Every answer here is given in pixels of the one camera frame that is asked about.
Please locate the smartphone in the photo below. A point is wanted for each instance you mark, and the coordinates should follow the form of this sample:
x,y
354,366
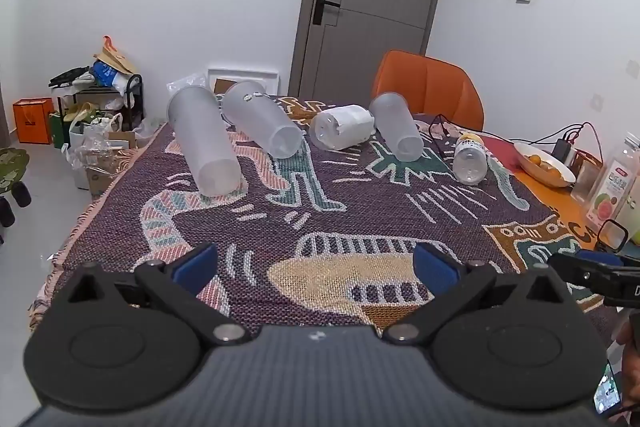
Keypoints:
x,y
606,393

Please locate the orange paper bag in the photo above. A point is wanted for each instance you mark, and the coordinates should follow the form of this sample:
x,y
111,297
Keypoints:
x,y
32,121

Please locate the pink label juice bottle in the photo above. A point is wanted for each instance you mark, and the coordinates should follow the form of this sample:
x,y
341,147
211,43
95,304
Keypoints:
x,y
617,187

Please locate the brown paper bag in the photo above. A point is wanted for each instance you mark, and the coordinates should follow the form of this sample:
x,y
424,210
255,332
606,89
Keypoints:
x,y
116,56

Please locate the frosted plastic cup with sticker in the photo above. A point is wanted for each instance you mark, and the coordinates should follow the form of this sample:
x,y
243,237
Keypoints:
x,y
262,117

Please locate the printed woven blanket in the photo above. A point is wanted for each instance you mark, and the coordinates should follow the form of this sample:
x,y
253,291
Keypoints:
x,y
350,217

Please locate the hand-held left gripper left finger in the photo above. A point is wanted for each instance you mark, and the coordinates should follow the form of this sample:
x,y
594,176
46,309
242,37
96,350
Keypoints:
x,y
196,265

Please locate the blue and white bag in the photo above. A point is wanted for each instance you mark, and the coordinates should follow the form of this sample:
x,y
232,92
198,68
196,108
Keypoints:
x,y
107,74

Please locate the green stool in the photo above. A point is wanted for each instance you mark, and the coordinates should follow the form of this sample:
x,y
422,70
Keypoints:
x,y
12,172

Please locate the black power adapter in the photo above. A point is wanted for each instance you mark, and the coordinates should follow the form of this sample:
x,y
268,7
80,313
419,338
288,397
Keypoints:
x,y
564,150

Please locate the white labelled plastic cup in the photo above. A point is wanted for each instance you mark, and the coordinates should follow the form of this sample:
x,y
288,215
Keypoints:
x,y
342,127

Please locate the white plastic bag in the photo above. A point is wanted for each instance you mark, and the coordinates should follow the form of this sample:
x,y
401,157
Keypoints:
x,y
95,127

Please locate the clear plastic bottle yellow cap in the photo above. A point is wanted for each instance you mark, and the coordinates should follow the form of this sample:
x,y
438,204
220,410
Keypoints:
x,y
470,159

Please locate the cardboard box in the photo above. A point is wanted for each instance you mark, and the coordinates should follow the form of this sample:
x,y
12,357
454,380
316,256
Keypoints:
x,y
107,169

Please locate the orange chair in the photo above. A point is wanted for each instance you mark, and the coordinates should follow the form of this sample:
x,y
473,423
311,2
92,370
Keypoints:
x,y
430,82

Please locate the small frosted plastic cup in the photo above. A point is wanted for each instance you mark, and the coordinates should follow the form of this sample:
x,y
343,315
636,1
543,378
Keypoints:
x,y
397,124

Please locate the black storage rack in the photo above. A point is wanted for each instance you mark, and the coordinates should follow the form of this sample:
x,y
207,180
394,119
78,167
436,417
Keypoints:
x,y
132,99

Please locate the oranges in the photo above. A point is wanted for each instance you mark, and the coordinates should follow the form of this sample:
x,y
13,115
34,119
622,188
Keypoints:
x,y
542,162

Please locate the person's right hand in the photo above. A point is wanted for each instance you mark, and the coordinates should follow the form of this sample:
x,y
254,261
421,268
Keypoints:
x,y
630,342

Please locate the white bowl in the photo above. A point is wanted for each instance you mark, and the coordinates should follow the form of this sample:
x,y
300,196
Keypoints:
x,y
540,174

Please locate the white framed board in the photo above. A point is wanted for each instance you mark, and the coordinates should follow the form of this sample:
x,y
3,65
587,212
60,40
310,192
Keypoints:
x,y
243,76

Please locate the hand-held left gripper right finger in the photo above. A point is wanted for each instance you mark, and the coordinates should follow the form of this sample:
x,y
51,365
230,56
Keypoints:
x,y
434,269

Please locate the tall frosted plastic cup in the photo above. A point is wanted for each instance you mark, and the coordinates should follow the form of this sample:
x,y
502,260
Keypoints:
x,y
205,142

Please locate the clear glass container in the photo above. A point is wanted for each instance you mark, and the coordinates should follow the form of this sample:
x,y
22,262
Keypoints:
x,y
585,184

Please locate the black rimmed lens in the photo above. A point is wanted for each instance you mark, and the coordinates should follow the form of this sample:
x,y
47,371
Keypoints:
x,y
612,235

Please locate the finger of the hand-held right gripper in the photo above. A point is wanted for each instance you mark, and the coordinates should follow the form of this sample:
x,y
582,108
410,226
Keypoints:
x,y
602,256
575,269

